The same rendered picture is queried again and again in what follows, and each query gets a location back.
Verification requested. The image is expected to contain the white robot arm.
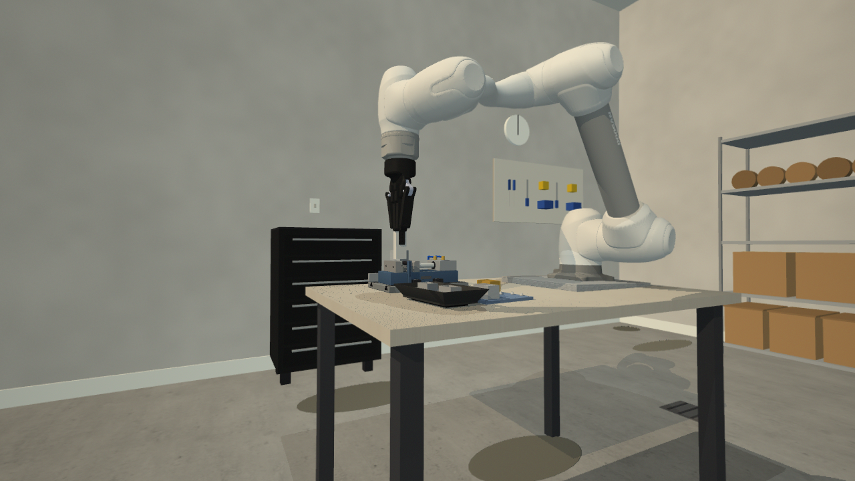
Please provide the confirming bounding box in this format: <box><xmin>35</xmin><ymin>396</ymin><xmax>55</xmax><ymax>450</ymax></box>
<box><xmin>378</xmin><ymin>43</ymin><xmax>675</xmax><ymax>281</ymax></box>

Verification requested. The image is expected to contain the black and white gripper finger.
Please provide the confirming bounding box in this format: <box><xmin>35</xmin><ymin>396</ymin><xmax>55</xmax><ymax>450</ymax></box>
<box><xmin>393</xmin><ymin>180</ymin><xmax>417</xmax><ymax>259</ymax></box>
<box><xmin>385</xmin><ymin>184</ymin><xmax>396</xmax><ymax>259</ymax></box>

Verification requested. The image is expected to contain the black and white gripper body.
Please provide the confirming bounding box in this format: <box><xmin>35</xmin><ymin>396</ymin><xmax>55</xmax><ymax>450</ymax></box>
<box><xmin>384</xmin><ymin>158</ymin><xmax>416</xmax><ymax>199</ymax></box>

